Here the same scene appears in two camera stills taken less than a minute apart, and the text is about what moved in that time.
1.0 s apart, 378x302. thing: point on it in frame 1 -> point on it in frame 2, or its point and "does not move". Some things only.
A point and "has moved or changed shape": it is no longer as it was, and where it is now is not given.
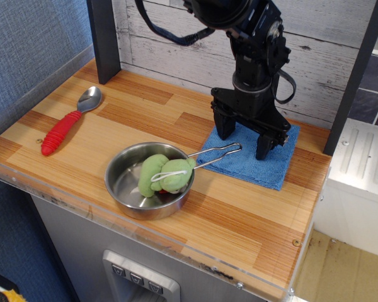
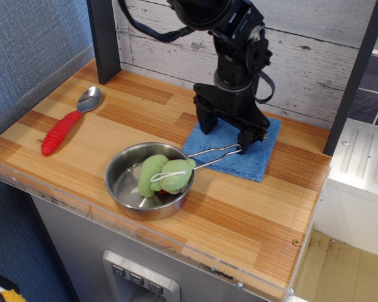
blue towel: (237, 155) has moved or changed shape
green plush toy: (157, 172) does not move
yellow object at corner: (12, 296) does not move
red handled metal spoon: (88, 99) does not move
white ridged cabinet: (356, 204) does not move
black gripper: (255, 111) -> (237, 106)
